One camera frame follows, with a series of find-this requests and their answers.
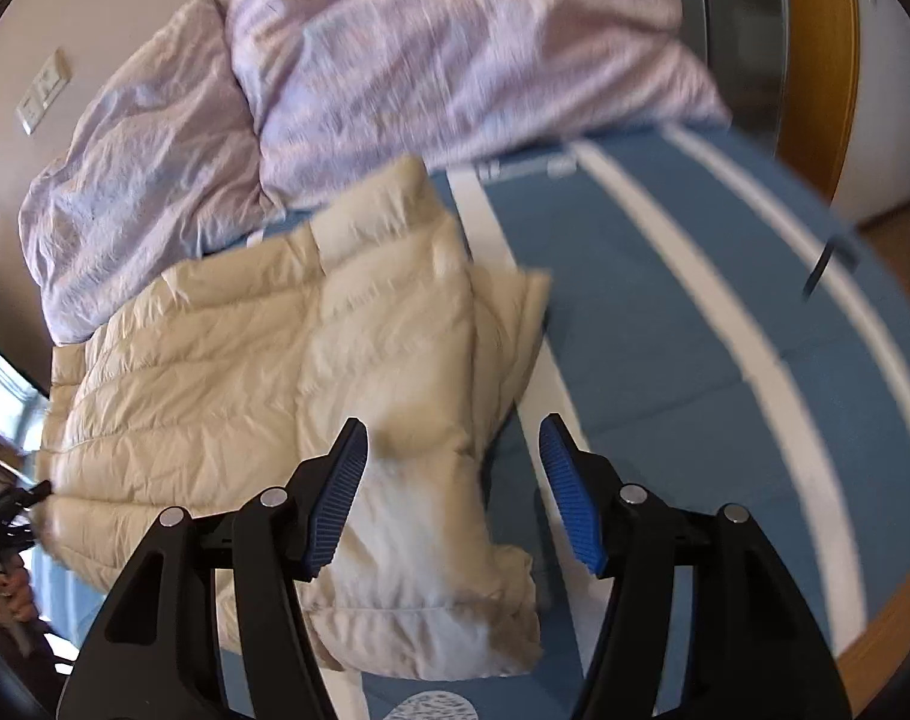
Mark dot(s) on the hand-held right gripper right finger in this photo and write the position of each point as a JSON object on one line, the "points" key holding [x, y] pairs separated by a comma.
{"points": [[571, 495]]}

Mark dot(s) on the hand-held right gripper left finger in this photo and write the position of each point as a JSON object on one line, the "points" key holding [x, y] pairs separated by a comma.
{"points": [[338, 502]]}

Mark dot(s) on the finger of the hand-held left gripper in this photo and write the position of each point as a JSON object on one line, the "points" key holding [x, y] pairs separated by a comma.
{"points": [[8, 521]]}

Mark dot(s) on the cream puffer jacket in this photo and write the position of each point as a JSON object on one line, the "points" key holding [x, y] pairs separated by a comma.
{"points": [[237, 390]]}

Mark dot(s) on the person's left hand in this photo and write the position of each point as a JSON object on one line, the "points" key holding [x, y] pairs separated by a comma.
{"points": [[11, 589]]}

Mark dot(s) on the blue white striped bed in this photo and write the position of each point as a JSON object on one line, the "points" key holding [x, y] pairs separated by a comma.
{"points": [[650, 315]]}

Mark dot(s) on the pink floral pillow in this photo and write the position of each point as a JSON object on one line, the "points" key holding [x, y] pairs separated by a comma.
{"points": [[140, 187], [462, 52]]}

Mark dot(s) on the wooden framed window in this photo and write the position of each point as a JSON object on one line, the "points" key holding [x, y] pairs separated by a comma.
{"points": [[799, 37]]}

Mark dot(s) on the white wall power socket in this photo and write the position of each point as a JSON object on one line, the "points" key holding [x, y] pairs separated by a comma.
{"points": [[31, 114]]}

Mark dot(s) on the white wall light switch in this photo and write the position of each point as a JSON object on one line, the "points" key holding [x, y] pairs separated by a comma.
{"points": [[53, 76]]}

